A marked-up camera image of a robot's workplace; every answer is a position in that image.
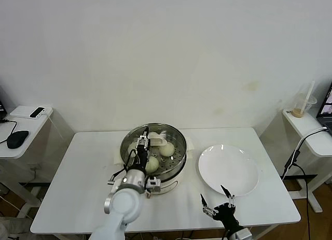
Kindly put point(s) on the white drinking straw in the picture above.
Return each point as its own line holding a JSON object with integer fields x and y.
{"x": 311, "y": 89}

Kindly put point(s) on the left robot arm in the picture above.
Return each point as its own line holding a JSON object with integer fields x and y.
{"x": 124, "y": 206}

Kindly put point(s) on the person grey clothing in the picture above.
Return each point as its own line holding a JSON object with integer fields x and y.
{"x": 10, "y": 227}

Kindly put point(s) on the laptop with grey window screen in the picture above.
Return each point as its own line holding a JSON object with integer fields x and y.
{"x": 325, "y": 113}

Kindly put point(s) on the perforated steel steamer basket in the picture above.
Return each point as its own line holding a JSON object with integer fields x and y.
{"x": 176, "y": 170}

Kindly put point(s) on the clear plastic drink cup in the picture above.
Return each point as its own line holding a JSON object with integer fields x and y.
{"x": 302, "y": 105}

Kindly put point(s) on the white side table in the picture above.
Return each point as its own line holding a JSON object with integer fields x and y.
{"x": 306, "y": 126}
{"x": 33, "y": 131}

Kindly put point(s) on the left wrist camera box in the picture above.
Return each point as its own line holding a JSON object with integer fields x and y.
{"x": 153, "y": 184}

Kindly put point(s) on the white electric cooker base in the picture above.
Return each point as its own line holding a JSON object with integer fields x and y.
{"x": 168, "y": 185}

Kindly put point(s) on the white steamed baozi bun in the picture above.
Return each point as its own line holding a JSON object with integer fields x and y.
{"x": 153, "y": 134}
{"x": 167, "y": 149}
{"x": 132, "y": 148}
{"x": 153, "y": 165}

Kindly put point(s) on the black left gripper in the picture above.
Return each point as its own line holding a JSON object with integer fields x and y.
{"x": 141, "y": 159}

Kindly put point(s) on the laptop with dark text screen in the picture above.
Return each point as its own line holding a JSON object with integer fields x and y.
{"x": 2, "y": 109}

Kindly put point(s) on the white round plate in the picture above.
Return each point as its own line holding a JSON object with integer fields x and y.
{"x": 220, "y": 170}

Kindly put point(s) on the small black white device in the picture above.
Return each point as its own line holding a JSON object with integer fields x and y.
{"x": 37, "y": 112}
{"x": 20, "y": 111}

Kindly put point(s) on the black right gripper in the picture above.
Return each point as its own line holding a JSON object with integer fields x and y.
{"x": 227, "y": 214}

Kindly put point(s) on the black computer mouse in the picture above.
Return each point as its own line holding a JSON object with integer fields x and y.
{"x": 17, "y": 139}

